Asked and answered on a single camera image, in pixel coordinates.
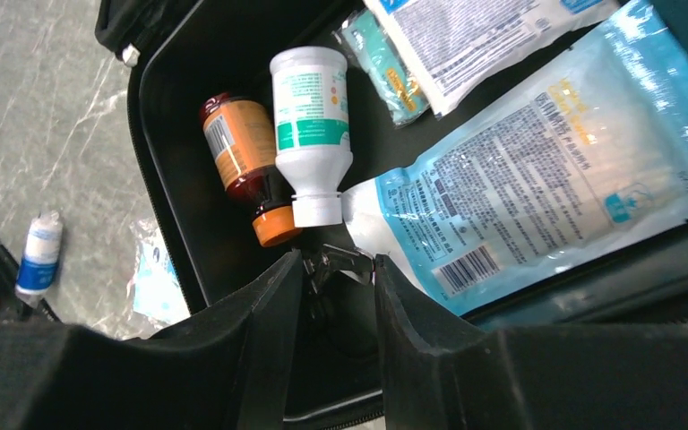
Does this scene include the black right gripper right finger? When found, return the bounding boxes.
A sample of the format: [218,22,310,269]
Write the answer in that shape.
[374,255,688,429]

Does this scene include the brown bottle orange cap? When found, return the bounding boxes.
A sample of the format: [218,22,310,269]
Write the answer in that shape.
[199,92,302,247]

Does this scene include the white gauze dressing packet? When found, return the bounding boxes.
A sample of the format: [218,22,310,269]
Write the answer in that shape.
[365,0,619,117]

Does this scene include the blue cotton swab packet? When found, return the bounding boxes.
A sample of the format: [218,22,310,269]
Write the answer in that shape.
[343,1,688,315]

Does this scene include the black handled scissors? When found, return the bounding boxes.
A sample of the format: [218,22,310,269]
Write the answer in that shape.
[300,244,377,361]

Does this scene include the white bottle green label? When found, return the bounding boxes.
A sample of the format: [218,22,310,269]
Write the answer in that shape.
[270,46,353,228]

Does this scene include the red medicine kit case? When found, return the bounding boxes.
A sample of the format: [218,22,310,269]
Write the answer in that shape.
[96,1,688,429]

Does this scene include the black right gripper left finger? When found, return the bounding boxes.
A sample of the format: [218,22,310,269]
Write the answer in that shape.
[0,251,303,429]

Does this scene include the alcohol wipes clear bag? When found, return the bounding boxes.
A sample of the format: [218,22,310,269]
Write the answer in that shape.
[128,217,191,327]

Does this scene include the teal header small items bag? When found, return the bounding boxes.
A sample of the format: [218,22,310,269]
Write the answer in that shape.
[333,9,430,128]

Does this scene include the white bandage roll blue label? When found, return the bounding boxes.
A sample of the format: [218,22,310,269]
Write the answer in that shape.
[15,211,64,296]

